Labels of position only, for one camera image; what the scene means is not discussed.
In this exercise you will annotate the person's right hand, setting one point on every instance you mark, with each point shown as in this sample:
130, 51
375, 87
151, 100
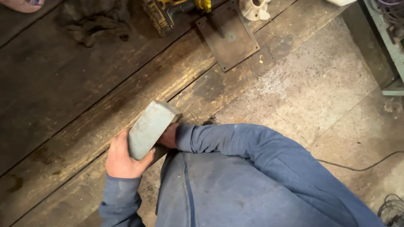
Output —
169, 136

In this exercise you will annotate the person's left hand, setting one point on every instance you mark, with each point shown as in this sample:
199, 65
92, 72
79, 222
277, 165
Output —
121, 159

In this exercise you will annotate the grey metal block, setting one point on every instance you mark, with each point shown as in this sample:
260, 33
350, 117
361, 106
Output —
148, 129

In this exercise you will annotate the person's blue sweatshirt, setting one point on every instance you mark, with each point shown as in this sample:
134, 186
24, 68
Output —
240, 195

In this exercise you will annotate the rusty rectangular metal plate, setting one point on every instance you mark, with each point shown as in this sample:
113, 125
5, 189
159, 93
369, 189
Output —
228, 39

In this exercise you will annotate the dark crumpled rag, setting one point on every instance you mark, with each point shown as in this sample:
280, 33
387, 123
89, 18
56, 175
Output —
93, 22

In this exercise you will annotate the cream plastic flanged fitting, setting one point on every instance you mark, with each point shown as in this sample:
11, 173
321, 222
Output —
254, 9

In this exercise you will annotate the white plastic container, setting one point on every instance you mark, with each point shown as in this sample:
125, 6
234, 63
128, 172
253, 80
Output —
341, 1

